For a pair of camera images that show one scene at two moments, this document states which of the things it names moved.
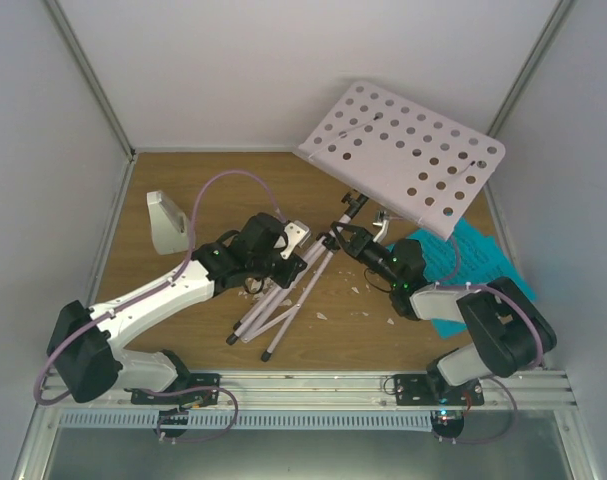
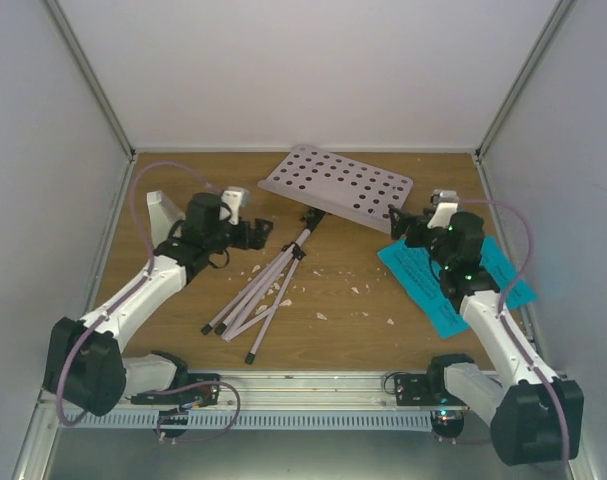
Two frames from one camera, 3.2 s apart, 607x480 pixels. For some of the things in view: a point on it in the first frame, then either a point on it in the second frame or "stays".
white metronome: [169, 227] stays
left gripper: [284, 277] → [258, 238]
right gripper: [357, 244] → [406, 220]
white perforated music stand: [421, 163] → [337, 187]
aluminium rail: [537, 389] stays
